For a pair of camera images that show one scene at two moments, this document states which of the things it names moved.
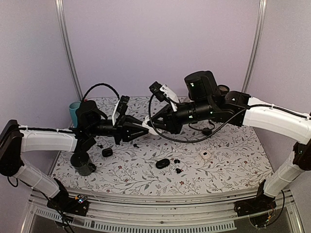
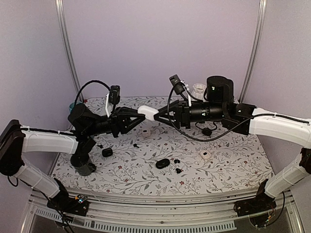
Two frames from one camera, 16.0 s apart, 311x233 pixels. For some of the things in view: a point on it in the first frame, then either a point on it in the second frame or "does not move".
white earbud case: x=145 y=123 to x=148 y=112
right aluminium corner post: x=262 y=14 does not move
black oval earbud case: x=162 y=163 does not move
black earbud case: x=206 y=131 does not move
